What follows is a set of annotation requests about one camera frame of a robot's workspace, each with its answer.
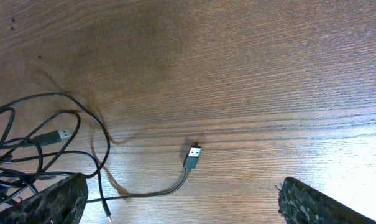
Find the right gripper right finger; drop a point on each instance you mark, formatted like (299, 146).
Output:
(299, 203)

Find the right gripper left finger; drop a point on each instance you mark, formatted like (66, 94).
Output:
(61, 203)

